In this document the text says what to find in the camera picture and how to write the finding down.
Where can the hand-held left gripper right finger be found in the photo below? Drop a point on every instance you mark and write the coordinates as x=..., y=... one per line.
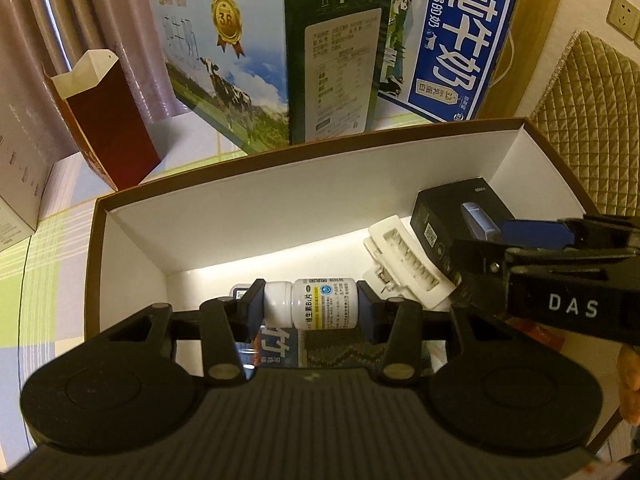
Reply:
x=366, y=310

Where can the sky print milk carton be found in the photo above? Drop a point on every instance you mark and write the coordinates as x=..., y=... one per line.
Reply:
x=240, y=50

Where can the blue dental floss pack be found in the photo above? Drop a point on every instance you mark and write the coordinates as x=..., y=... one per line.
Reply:
x=275, y=347

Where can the white pill bottle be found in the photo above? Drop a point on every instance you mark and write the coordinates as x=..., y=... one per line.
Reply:
x=315, y=304

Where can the white hair clip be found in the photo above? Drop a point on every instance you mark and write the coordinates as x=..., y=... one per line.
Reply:
x=405, y=255

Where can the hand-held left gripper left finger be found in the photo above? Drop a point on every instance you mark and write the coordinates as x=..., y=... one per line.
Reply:
x=253, y=305

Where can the quilted chair cushion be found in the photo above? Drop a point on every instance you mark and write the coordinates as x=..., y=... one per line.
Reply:
x=585, y=125

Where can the person's right hand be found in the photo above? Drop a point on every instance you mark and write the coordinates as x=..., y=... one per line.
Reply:
x=631, y=385

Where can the wall socket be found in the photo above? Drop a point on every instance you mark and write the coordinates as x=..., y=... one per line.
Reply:
x=625, y=15

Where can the black product box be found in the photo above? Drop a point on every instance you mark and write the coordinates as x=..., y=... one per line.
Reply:
x=440, y=215

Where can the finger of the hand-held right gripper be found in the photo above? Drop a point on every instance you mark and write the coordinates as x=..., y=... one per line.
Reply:
x=495, y=265
x=540, y=232

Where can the brown cardboard box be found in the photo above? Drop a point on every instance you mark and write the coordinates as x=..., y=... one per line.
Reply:
x=310, y=195

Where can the dark red open carton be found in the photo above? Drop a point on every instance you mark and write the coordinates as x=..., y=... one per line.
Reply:
x=115, y=120

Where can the dark zigzag patterned cloth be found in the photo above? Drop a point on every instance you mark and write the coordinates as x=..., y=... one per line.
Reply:
x=345, y=350

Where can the blue milk carton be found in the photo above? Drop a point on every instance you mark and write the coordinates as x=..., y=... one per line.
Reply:
x=450, y=40

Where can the striped curtain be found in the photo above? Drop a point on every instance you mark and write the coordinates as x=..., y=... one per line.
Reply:
x=60, y=15

